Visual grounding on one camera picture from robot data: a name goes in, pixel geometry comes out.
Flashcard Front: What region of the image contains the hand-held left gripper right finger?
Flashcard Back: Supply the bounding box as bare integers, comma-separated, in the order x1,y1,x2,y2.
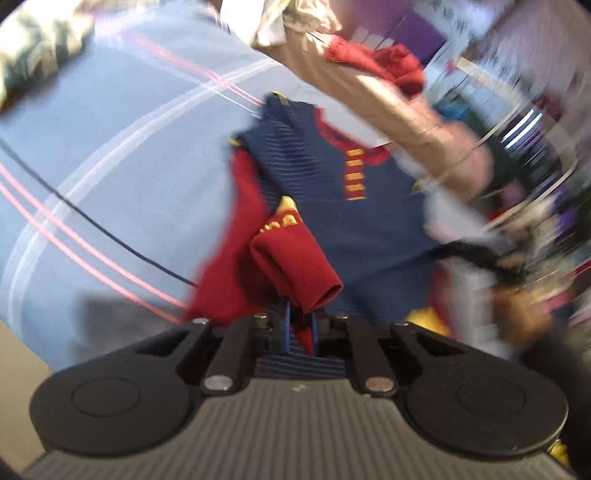
308,311,468,398

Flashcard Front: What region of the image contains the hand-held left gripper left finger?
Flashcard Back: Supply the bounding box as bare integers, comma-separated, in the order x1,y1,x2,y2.
133,300,295,398

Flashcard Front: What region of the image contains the navy striped shirt red collar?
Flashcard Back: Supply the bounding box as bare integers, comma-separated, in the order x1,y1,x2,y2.
184,91,457,380

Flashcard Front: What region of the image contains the brown covered bed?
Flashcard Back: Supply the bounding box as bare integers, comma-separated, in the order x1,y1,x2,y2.
252,18,496,201

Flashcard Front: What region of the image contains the red puffer jacket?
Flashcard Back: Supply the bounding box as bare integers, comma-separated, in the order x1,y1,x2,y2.
323,36,428,99

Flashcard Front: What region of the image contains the crumpled beige blanket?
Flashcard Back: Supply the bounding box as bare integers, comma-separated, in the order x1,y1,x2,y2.
221,0,343,48

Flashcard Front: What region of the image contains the floral patterned cloth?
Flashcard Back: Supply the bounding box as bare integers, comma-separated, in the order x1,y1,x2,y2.
0,4,95,114

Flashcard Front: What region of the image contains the black cable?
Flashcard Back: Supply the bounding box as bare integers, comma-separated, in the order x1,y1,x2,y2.
0,137,200,288

